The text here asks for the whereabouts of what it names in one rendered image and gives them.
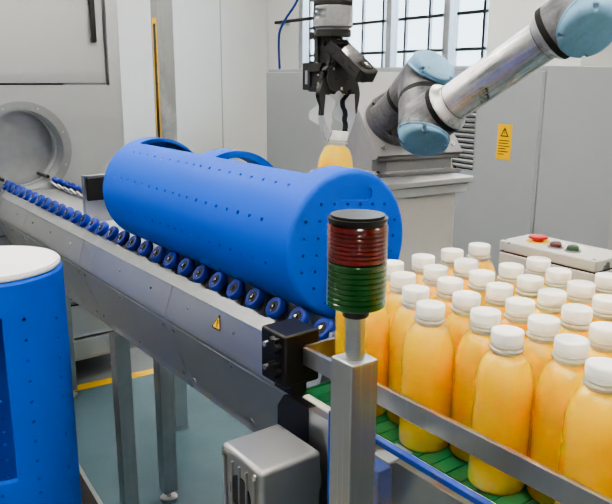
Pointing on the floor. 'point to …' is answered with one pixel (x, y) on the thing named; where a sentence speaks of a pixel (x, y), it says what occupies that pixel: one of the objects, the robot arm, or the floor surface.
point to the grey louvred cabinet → (501, 153)
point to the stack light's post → (352, 429)
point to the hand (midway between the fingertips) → (338, 135)
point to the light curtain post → (166, 97)
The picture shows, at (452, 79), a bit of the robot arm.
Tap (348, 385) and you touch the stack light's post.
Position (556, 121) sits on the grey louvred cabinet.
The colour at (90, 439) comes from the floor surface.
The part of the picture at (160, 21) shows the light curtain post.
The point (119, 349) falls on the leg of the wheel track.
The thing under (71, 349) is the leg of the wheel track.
